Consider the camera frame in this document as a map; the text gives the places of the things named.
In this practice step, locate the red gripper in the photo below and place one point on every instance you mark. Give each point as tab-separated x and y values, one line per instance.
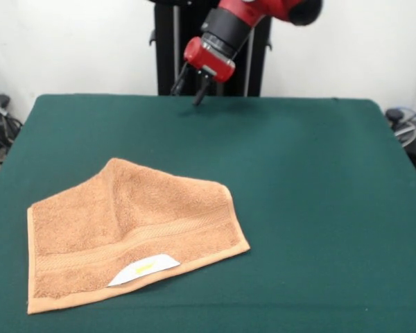
208	60

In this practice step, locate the orange terry towel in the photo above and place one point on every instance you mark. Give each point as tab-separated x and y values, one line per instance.
90	236

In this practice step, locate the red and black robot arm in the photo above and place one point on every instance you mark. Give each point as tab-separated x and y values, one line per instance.
235	21

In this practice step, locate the dark green table cloth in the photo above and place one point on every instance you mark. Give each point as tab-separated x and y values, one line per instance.
298	208

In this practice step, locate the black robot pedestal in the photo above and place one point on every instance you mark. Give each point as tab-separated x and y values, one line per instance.
166	52

